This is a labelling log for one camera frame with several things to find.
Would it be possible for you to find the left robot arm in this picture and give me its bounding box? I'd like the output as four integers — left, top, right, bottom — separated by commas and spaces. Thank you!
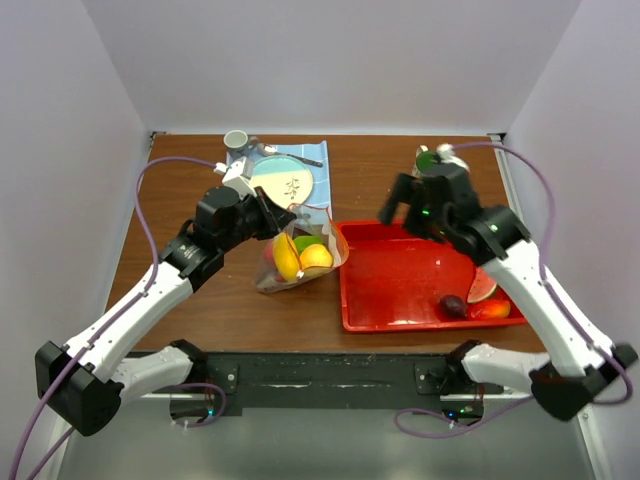
35, 187, 296, 436

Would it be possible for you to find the grey mug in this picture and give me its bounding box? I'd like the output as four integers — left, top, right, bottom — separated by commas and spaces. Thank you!
223, 130, 259, 158

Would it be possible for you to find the watermelon slice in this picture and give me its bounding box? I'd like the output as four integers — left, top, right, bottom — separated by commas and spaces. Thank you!
466, 267, 498, 304

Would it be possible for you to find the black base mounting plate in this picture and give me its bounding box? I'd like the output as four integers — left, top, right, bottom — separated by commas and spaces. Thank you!
194, 352, 479, 416

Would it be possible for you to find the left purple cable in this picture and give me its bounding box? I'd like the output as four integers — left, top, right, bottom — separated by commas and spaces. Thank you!
7, 156, 219, 480

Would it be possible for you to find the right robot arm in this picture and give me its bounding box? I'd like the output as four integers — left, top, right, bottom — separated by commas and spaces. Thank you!
379, 164, 638, 421

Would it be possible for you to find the yellow apple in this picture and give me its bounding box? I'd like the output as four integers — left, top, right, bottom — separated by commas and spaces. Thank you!
300, 245, 334, 271

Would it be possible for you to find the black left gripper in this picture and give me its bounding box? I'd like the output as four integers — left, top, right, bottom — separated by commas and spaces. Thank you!
219, 186, 296, 252

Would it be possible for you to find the purple cable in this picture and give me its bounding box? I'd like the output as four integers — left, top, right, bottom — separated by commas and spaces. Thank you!
452, 141, 634, 405
7, 156, 219, 480

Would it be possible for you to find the red apple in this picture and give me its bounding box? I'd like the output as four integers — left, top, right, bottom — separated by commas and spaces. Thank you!
263, 241, 276, 268

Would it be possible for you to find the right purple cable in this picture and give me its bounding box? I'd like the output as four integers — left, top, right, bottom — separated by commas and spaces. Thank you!
452, 141, 634, 405

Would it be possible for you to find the yellow lemon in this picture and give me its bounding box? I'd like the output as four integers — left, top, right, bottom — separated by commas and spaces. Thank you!
272, 232, 302, 282

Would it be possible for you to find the cream and teal plate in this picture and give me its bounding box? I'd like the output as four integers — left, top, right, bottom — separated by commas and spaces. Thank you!
250, 156, 314, 208

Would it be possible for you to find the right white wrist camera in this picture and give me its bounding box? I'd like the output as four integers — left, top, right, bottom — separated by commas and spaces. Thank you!
436, 144, 470, 172

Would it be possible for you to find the red plastic tray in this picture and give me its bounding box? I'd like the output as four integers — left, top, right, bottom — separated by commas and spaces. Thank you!
338, 221, 526, 333

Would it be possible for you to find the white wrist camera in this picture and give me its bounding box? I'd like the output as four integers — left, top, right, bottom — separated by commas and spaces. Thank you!
436, 144, 470, 172
214, 156, 254, 196

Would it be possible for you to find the clear zip top bag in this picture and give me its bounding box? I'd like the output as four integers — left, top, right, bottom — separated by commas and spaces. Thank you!
254, 204, 349, 294

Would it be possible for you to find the metal spoon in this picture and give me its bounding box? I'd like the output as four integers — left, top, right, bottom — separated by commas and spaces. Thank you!
257, 142, 324, 168

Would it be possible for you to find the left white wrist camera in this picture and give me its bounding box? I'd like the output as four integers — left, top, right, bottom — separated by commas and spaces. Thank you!
214, 156, 254, 196

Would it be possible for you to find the red pink peach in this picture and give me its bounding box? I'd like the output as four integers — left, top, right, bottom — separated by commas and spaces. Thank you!
467, 299, 511, 321

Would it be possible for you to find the floral mug green inside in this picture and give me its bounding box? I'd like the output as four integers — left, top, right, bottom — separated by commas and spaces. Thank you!
411, 145, 440, 178

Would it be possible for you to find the grey toy fish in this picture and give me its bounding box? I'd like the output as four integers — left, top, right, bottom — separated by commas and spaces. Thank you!
254, 271, 297, 294

